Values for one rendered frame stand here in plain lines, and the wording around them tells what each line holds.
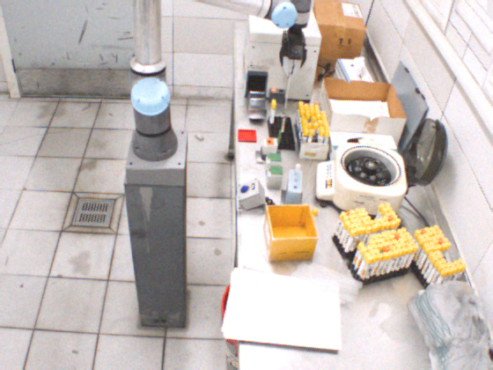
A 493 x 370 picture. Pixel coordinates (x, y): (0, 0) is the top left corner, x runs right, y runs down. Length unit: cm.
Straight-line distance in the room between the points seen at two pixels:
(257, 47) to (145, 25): 57
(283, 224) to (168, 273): 65
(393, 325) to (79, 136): 248
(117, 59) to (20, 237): 138
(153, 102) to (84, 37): 199
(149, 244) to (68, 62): 197
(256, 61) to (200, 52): 150
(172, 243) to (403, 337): 91
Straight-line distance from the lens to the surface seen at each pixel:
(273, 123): 198
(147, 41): 164
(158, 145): 167
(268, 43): 203
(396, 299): 153
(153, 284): 214
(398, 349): 144
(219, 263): 263
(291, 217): 158
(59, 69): 370
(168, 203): 179
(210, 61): 357
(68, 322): 248
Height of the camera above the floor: 205
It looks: 43 degrees down
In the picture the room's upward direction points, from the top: 5 degrees clockwise
